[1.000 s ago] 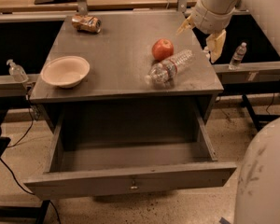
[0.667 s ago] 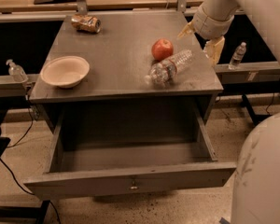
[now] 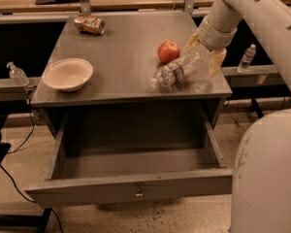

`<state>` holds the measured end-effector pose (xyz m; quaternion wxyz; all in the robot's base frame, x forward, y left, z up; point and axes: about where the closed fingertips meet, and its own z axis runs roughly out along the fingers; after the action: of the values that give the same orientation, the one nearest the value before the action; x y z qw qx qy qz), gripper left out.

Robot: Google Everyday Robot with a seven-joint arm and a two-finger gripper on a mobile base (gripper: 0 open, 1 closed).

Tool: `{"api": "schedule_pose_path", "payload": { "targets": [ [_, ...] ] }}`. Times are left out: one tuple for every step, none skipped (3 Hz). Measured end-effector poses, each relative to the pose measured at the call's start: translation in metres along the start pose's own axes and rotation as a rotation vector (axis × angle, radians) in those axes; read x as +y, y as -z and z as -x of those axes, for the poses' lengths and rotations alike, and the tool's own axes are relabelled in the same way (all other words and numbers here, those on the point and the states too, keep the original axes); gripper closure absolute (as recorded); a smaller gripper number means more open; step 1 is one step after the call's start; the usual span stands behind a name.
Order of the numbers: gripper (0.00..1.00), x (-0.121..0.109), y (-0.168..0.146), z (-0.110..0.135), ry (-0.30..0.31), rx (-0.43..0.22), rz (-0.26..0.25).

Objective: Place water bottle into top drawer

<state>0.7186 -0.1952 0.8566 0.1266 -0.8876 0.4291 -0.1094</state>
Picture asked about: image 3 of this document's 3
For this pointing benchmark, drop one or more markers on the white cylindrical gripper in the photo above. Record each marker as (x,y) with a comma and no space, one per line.
(214,37)

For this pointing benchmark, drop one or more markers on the clear plastic water bottle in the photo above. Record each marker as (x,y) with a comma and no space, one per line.
(176,71)

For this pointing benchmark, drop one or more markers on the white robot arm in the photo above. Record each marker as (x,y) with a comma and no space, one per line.
(261,183)

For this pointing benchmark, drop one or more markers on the small background water bottle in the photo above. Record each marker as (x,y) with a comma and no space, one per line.
(247,58)

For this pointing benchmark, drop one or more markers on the open grey top drawer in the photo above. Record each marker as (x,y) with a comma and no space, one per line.
(102,155)

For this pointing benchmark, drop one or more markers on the metal drawer knob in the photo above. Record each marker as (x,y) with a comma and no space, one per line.
(139,193)

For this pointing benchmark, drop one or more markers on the left hand sanitizer pump bottle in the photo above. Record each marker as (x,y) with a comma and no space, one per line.
(17,75)

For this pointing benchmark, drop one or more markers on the red apple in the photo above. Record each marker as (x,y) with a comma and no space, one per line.
(168,51)

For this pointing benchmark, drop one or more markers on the black chair base right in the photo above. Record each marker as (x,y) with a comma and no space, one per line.
(256,108)

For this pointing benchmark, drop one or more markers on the grey cabinet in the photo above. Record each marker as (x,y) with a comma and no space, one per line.
(124,59)

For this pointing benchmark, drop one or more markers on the crushed brown snack can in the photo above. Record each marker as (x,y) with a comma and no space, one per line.
(93,25)

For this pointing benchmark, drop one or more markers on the white paper bowl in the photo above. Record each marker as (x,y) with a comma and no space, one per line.
(68,74)

